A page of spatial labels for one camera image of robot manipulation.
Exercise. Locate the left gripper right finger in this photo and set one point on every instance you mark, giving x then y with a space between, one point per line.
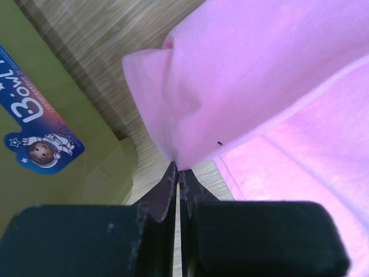
256 238

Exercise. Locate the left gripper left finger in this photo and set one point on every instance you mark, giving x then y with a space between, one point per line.
95 240

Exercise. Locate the pink t shirt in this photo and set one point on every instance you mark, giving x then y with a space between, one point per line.
277 89

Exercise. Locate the green plastic bin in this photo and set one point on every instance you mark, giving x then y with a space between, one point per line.
103 174

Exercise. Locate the blue bin sticker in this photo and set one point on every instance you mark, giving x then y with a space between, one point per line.
45 144

